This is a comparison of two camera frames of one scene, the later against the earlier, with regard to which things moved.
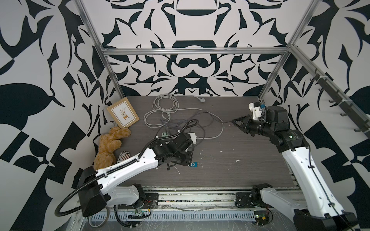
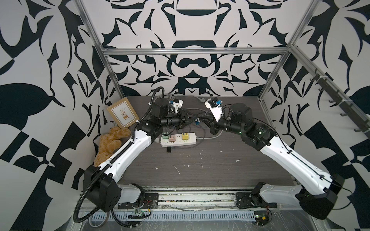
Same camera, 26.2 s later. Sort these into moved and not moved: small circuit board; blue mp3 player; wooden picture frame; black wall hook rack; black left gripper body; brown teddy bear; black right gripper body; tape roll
Moved: blue mp3 player; black left gripper body; black right gripper body
Not moved: wooden picture frame; brown teddy bear; black wall hook rack; tape roll; small circuit board
